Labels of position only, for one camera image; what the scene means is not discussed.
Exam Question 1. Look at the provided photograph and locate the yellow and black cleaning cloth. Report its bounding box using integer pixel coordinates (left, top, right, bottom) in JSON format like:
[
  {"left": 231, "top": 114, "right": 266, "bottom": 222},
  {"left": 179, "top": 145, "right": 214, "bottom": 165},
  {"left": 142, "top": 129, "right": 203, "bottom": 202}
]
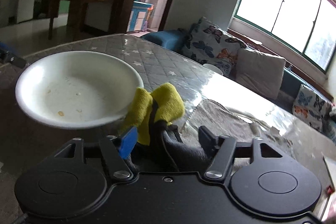
[{"left": 118, "top": 83, "right": 211, "bottom": 172}]

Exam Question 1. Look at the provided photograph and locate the white ceramic bowl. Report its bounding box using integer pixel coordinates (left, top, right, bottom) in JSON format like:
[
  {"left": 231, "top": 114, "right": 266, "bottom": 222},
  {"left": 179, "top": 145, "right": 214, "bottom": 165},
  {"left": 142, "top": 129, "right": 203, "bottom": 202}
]
[{"left": 15, "top": 51, "right": 143, "bottom": 130}]

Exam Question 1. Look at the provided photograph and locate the grey towel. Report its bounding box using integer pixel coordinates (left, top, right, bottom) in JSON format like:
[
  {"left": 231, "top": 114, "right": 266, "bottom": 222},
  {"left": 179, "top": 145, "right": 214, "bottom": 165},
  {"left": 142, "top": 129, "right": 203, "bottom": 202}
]
[{"left": 179, "top": 100, "right": 295, "bottom": 158}]

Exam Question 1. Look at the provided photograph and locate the grey quilted table cover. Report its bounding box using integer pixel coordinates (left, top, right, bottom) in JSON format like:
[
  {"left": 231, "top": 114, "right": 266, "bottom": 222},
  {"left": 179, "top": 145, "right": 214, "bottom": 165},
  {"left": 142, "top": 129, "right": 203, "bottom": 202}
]
[{"left": 1, "top": 35, "right": 335, "bottom": 223}]

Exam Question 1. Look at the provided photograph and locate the plain beige pillow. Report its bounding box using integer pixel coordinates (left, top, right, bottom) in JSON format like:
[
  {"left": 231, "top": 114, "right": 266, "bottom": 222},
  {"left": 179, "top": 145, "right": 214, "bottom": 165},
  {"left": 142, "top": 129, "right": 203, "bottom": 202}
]
[{"left": 235, "top": 49, "right": 286, "bottom": 99}]

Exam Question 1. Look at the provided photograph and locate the dark wooden side table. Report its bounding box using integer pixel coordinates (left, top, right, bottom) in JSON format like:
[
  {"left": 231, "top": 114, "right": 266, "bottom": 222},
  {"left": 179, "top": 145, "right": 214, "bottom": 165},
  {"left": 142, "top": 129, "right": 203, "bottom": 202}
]
[{"left": 48, "top": 0, "right": 120, "bottom": 40}]

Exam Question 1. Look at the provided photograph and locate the small butterfly print pillow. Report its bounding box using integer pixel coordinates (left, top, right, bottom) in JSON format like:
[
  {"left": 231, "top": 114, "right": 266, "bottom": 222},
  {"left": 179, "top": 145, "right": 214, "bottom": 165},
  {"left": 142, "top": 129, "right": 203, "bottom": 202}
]
[{"left": 292, "top": 84, "right": 332, "bottom": 132}]

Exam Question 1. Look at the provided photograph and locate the large butterfly print pillow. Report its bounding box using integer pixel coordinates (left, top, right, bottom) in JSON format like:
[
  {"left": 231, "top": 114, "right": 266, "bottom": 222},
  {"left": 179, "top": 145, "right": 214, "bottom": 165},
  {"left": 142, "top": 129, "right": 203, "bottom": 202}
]
[{"left": 181, "top": 17, "right": 247, "bottom": 77}]

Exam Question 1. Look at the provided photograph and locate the teal sofa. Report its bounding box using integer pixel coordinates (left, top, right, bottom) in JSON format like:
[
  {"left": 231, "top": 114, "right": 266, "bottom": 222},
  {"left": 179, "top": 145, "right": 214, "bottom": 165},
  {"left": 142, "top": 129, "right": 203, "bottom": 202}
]
[{"left": 142, "top": 29, "right": 335, "bottom": 141}]

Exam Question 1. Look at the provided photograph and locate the blue toy cabinet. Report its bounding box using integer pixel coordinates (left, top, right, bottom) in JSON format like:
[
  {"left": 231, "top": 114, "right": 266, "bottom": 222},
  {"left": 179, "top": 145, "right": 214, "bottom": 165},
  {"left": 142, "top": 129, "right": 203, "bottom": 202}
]
[{"left": 126, "top": 1, "right": 154, "bottom": 32}]

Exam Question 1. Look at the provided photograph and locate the green framed window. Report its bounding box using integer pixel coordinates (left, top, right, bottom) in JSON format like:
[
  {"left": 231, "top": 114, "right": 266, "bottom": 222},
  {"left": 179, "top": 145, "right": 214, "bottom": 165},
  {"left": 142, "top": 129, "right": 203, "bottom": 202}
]
[{"left": 235, "top": 0, "right": 335, "bottom": 72}]

